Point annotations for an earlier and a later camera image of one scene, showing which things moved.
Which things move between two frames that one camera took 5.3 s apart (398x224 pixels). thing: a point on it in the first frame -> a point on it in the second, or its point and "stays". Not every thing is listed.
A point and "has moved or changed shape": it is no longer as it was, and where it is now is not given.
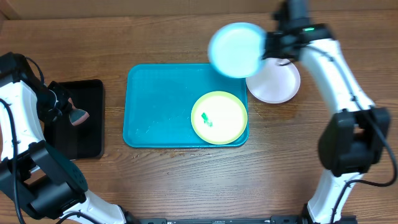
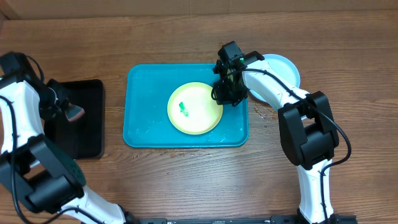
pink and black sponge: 77,116 has moved or changed shape
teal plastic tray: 158,99 stays
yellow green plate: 219,117 -> 192,109
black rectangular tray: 86,139 stays
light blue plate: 237,50 -> 283,68
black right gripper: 268,52 -> 221,89
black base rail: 247,219 stays
